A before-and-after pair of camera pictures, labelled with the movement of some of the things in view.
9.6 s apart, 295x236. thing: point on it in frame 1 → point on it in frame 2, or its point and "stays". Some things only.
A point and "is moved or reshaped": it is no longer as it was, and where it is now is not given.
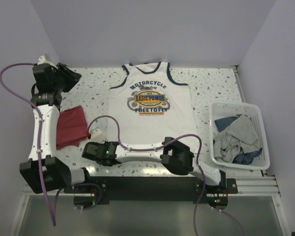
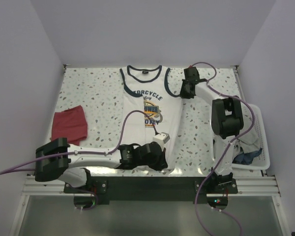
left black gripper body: (57, 83) → (155, 164)
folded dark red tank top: (71, 127) stays
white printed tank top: (150, 105) is moved or reshaped
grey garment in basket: (242, 136) stays
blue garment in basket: (245, 158) stays
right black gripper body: (103, 144) → (183, 92)
